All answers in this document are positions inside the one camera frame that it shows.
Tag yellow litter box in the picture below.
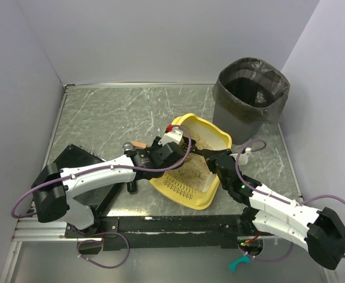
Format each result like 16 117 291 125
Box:
150 113 232 210

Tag black slotted litter scoop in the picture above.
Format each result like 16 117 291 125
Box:
179 138 208 156

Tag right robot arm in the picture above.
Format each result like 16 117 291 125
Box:
202 149 345 270

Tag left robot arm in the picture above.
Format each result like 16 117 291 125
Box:
32 130 189 230

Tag cat litter pellets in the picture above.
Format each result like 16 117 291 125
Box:
168 127 213 192

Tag wooden block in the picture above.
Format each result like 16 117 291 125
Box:
131 141 147 149

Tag black glitter microphone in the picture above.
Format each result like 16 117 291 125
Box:
121 141 139 195

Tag grey trash bin with bag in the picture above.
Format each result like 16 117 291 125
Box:
212 57 290 145

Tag black ribbed tray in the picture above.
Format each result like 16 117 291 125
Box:
32 144 120 215

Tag teal plastic piece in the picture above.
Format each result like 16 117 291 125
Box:
228 255 250 272

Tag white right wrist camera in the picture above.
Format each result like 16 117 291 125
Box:
237 147 252 166

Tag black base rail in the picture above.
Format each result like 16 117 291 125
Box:
65 215 258 249

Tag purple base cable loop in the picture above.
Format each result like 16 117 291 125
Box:
77 231 131 269

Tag aluminium frame rail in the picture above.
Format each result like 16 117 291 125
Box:
11 215 70 242

